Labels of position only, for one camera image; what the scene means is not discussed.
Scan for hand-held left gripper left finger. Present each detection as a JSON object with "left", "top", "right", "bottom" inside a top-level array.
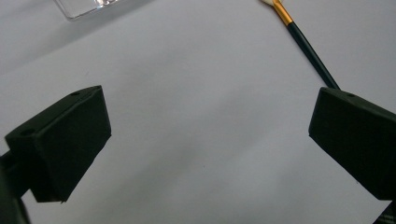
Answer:
[{"left": 4, "top": 85, "right": 112, "bottom": 203}]

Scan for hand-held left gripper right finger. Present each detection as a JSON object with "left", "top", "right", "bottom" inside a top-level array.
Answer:
[{"left": 308, "top": 87, "right": 396, "bottom": 202}]

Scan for clear plastic divided container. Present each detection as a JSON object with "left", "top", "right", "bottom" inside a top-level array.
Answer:
[{"left": 53, "top": 0, "right": 125, "bottom": 21}]

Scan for white table sheet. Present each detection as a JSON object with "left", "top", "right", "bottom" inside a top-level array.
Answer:
[{"left": 0, "top": 0, "right": 396, "bottom": 224}]

